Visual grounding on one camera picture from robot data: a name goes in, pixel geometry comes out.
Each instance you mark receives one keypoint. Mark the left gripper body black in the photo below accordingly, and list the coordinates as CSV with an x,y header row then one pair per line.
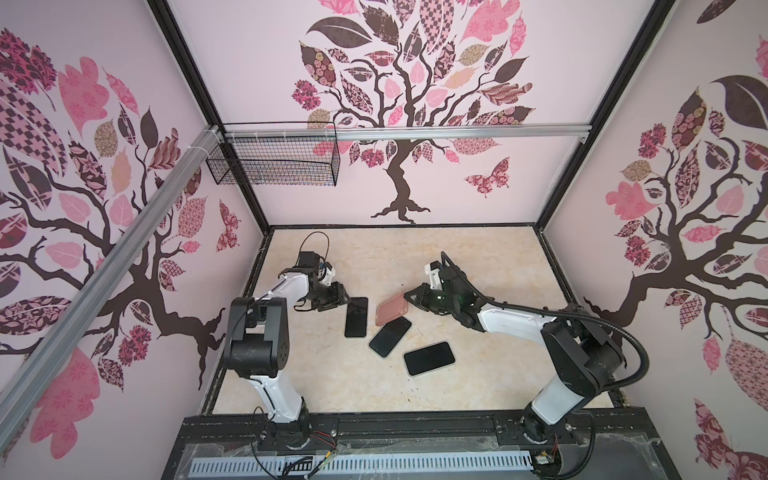
x,y
319,297

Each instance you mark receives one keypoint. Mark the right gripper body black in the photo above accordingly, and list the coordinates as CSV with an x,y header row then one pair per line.
x,y
447,306

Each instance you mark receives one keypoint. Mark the black smartphone from pink case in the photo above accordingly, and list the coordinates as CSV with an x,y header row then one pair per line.
x,y
356,318

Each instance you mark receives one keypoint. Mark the pink silicone phone case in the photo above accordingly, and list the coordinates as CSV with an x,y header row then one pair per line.
x,y
391,309

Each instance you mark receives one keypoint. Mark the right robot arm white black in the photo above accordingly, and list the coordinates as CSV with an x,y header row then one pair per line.
x,y
583,354

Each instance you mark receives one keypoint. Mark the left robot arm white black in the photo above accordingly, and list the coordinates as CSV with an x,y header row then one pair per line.
x,y
257,341

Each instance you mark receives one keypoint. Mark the middle black smartphone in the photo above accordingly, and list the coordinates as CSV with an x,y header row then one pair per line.
x,y
388,337

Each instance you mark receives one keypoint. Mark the right black smartphone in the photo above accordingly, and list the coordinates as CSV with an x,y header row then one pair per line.
x,y
429,358

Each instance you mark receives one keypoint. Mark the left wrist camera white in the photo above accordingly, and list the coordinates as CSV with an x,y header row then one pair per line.
x,y
325,274

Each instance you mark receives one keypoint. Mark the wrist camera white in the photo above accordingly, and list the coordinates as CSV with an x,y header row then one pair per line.
x,y
433,271
325,274

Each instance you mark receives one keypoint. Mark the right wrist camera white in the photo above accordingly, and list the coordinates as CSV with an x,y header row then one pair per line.
x,y
433,271

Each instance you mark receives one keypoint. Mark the black wire basket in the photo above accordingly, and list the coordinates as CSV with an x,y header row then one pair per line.
x,y
285,153

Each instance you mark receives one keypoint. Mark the aluminium rail back wall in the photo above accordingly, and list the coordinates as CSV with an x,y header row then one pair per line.
x,y
415,133

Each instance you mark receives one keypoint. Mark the aluminium rail wall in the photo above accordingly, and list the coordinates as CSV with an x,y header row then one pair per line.
x,y
415,133
35,375

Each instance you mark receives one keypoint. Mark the white slotted cable duct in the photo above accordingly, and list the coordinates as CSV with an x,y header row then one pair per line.
x,y
357,465

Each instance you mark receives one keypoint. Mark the aluminium rail left wall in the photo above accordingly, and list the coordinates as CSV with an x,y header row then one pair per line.
x,y
35,375

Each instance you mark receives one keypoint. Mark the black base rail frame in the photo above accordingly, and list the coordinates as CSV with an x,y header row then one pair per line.
x,y
614,443

